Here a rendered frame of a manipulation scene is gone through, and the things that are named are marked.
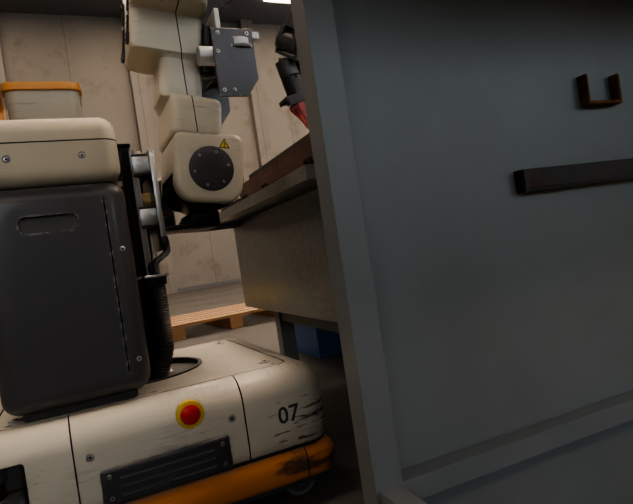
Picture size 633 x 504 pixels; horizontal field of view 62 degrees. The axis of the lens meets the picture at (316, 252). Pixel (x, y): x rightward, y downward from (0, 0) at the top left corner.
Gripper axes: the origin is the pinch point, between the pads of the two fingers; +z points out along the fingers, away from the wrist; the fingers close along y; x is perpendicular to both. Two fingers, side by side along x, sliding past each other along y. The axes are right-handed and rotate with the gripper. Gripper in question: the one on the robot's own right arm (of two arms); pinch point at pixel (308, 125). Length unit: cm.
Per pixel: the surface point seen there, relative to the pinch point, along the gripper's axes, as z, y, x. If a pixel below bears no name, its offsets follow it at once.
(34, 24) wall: -502, -14, -1054
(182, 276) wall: 88, -97, -1056
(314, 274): 41.0, 14.7, -0.4
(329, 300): 48, 16, 8
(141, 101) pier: -295, -154, -1039
